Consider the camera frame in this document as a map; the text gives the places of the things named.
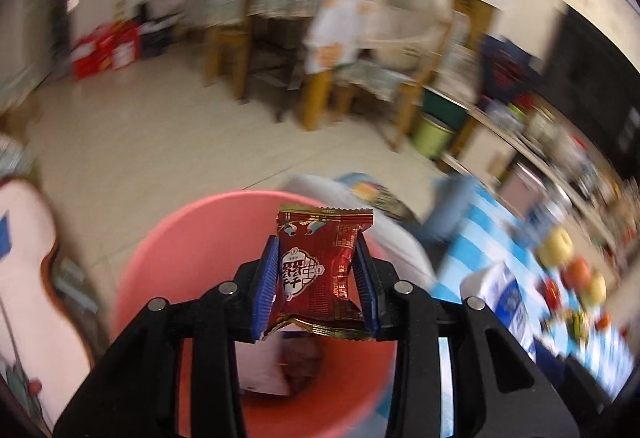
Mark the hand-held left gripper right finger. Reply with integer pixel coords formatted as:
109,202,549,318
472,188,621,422
353,233,581,438

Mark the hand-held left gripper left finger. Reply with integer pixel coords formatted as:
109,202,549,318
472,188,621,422
52,234,281,438

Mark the dark red snack packet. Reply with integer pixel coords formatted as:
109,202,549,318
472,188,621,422
267,203,375,342

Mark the pink plastic bucket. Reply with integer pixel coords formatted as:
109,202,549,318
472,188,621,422
114,189,401,438

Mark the white wrapper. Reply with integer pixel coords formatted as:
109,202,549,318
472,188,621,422
235,323,292,397

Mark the printed floor mat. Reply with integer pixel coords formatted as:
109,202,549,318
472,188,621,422
335,172,419,222

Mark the blue denim cloth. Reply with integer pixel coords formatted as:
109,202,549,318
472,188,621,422
419,175,477,245

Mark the light green waste bin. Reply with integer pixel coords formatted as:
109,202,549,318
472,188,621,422
411,113,456,159

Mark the small red black wrapper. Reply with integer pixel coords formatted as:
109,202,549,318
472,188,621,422
542,278,564,312

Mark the white television cabinet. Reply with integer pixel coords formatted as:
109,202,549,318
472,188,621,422
440,107,640,269

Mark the yellow apple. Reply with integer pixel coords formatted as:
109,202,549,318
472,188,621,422
580,271,609,310
537,227,574,269

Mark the dark green plastic tub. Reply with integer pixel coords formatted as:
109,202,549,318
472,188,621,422
422,88,474,130

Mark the wooden chair with lace cushion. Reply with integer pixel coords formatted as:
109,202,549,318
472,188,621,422
334,12,472,152

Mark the red apple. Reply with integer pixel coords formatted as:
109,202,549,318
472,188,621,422
562,257,592,292

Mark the white brown-edged board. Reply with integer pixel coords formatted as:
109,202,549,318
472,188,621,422
0,175,97,430

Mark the white orange-print tablecloth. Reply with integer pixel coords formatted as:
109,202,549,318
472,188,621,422
305,0,382,75

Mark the wooden chair with knitted cover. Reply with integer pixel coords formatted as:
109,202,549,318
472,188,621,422
201,0,257,102

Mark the dark blue flower bouquet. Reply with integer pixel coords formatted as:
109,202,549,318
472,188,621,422
480,36,544,105

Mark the beige mesh food cover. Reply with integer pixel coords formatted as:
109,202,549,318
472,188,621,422
370,0,454,69

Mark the red cardboard box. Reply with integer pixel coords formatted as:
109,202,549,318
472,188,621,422
70,21,142,80

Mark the black flat television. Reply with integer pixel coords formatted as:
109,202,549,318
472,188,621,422
542,3,640,155

